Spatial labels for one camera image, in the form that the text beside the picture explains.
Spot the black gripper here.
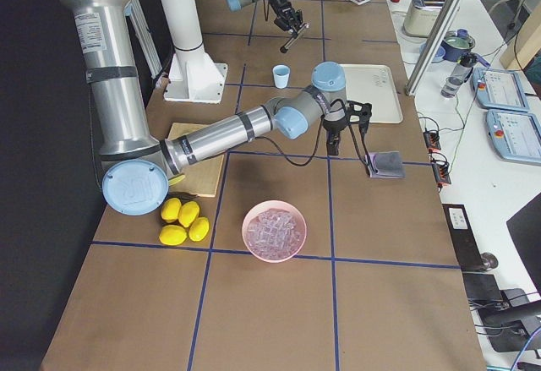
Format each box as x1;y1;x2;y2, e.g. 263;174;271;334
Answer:
270;0;304;32
323;114;348;155

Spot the steel muddler black tip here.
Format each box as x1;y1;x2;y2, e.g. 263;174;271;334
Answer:
280;23;309;54

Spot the light blue plastic cup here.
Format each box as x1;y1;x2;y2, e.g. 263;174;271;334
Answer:
272;64;291;89

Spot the pink bowl with ice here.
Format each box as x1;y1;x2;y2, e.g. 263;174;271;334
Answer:
242;200;308;264

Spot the purple folded cloth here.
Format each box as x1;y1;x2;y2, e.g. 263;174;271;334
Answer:
365;153;377;177

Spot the grey folded cloth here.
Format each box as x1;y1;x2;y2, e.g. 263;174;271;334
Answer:
370;151;406;179

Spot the cream bear serving tray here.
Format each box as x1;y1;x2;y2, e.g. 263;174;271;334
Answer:
342;64;403;124

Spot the black power strip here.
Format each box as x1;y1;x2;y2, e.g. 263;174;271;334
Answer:
424;131;441;152
430;156;451;188

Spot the cream toaster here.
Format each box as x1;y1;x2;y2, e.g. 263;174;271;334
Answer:
403;0;445;38

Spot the bamboo cutting board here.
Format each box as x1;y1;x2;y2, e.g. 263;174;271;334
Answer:
167;123;224;198

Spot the blue bowl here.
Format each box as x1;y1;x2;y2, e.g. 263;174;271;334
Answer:
419;43;445;63

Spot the clear water bottle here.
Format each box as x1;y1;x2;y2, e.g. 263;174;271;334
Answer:
440;52;477;98

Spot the whole yellow lemon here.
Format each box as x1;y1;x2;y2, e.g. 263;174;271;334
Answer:
159;224;188;246
161;197;182;223
189;216;210;243
178;200;200;227

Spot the lemon slice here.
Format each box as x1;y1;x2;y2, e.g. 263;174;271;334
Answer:
168;173;185;186

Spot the blue teach pendant tablet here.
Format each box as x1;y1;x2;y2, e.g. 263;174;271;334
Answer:
485;109;540;165
471;67;529;112

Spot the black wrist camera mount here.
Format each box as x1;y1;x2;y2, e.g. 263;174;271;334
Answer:
347;101;372;136

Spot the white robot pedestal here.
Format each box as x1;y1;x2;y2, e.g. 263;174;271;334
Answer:
161;0;227;104

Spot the aluminium frame post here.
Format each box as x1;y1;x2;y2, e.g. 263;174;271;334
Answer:
404;0;462;95

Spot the dark saucepan purple handle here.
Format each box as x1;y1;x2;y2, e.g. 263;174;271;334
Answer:
441;29;476;62

